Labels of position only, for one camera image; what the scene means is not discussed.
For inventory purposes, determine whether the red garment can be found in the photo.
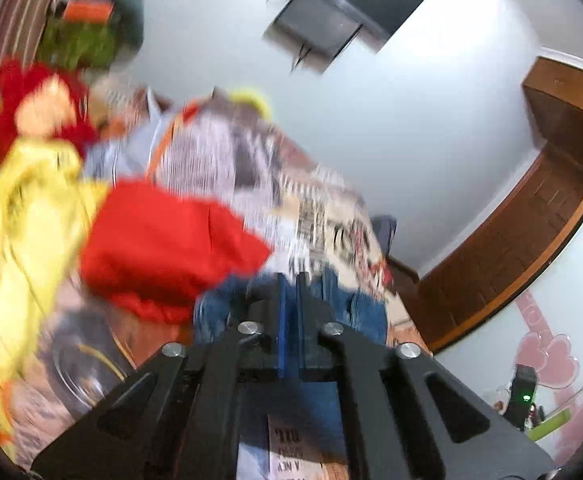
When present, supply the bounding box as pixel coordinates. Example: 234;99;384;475
78;180;275;324

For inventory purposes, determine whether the striped brown curtain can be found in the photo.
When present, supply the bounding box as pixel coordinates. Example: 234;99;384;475
0;0;72;67

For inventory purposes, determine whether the yellow garment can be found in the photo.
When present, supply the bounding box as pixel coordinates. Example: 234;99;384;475
0;139;111;443

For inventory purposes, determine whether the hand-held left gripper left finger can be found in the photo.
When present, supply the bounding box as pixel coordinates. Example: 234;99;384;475
29;272;290;480

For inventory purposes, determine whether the printed blanket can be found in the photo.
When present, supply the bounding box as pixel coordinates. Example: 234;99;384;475
6;85;425;480

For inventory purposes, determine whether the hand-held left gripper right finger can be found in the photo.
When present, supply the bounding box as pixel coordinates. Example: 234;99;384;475
295;272;558;480

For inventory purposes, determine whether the green bag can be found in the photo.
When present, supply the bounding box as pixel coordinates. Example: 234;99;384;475
36;19;118;69

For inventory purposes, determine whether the red and yellow plush toy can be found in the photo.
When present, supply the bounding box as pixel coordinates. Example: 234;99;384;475
0;59;101;167

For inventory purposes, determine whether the blue denim jacket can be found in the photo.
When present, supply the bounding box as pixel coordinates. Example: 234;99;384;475
193;265;390;347

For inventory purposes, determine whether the wooden overhead cabinet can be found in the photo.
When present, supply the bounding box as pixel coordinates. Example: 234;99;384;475
521;55;583;163

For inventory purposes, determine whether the grey backpack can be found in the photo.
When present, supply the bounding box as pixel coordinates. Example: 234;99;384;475
371;215;397;257

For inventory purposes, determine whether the yellow round object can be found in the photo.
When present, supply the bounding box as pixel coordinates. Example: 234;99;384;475
228;87;275;122

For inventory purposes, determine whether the green bottle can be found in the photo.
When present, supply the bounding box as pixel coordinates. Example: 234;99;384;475
528;407;573;442

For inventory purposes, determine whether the grey cushion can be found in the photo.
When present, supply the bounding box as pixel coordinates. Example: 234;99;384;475
110;0;146;52

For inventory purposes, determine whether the small black monitor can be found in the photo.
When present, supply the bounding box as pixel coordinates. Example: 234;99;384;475
263;0;365;62

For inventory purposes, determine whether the brown wooden door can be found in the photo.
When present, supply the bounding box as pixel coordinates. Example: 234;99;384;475
386;140;583;354

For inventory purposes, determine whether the white heart-print sliding door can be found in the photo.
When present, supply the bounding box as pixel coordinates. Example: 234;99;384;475
434;200;583;466

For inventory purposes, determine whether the black monitor cable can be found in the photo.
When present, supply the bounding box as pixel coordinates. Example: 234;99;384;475
290;42;317;73

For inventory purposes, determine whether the orange box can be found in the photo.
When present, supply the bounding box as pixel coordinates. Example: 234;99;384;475
64;0;116;22

